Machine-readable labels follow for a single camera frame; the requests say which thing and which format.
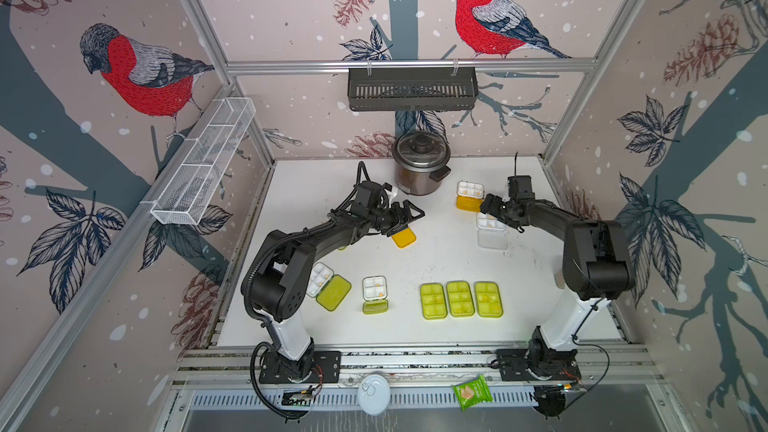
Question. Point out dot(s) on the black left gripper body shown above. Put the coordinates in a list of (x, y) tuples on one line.
[(384, 220)]

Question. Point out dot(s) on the large green pillbox front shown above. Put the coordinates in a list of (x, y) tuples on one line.
[(459, 297)]

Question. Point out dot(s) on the clear white pillbox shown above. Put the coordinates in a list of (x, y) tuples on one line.
[(491, 233)]

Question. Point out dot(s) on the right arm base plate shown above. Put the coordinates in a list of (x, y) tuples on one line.
[(518, 365)]

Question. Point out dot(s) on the black hanging wire basket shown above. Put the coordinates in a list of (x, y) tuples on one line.
[(412, 89)]

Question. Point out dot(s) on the small green pillbox front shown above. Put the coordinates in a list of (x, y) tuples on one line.
[(375, 295)]

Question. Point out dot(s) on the green snack packet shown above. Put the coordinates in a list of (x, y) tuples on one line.
[(472, 393)]

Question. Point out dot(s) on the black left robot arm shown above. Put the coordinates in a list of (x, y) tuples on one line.
[(276, 282)]

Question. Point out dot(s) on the small white cup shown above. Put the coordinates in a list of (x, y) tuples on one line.
[(559, 280)]

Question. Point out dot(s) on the yellow pillbox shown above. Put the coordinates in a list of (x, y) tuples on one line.
[(404, 238), (470, 196)]

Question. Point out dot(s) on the silver rice cooker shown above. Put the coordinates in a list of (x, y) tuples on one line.
[(421, 159)]

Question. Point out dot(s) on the white wire mesh shelf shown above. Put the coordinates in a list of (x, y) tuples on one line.
[(193, 185)]

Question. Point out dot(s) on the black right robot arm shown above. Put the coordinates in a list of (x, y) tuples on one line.
[(596, 268)]

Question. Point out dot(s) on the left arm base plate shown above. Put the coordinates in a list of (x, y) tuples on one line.
[(320, 366)]

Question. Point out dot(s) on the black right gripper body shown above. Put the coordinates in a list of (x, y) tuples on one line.
[(507, 212)]

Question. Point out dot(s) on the white round lid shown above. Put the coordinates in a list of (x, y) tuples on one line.
[(374, 394)]

